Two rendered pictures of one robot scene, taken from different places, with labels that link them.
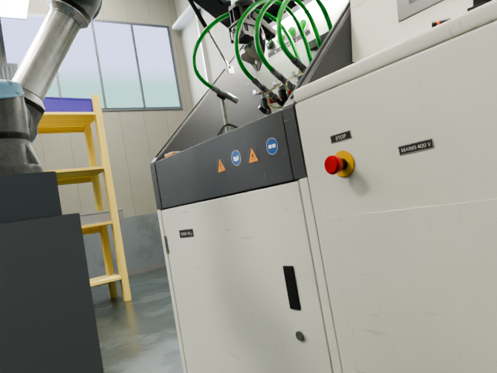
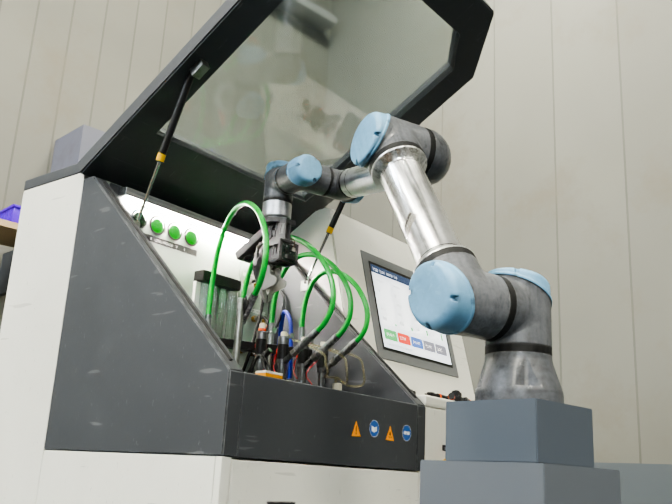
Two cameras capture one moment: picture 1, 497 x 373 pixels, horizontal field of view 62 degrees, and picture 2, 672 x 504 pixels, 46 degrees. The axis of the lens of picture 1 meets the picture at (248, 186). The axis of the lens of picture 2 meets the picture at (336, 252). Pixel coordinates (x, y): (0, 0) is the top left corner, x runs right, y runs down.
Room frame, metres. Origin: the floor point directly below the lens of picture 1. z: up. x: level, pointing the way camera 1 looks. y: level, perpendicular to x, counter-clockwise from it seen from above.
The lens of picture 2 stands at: (1.53, 1.83, 0.76)
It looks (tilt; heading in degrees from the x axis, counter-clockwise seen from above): 16 degrees up; 259
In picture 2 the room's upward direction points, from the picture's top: 3 degrees clockwise
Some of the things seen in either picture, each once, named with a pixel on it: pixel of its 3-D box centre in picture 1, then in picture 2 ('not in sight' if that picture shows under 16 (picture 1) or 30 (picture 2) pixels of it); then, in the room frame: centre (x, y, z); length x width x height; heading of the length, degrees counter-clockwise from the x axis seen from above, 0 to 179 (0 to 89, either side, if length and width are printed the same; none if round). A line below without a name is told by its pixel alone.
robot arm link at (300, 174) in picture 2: not in sight; (304, 175); (1.26, 0.00, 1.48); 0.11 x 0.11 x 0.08; 20
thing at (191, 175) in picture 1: (215, 168); (333, 427); (1.17, 0.08, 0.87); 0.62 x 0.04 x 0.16; 40
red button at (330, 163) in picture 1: (336, 164); not in sight; (0.79, -0.17, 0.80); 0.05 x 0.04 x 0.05; 40
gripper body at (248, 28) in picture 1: (245, 24); (276, 243); (1.30, -0.08, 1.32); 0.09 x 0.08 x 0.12; 130
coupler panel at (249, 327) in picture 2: not in sight; (255, 316); (1.30, -0.46, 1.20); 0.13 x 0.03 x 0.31; 40
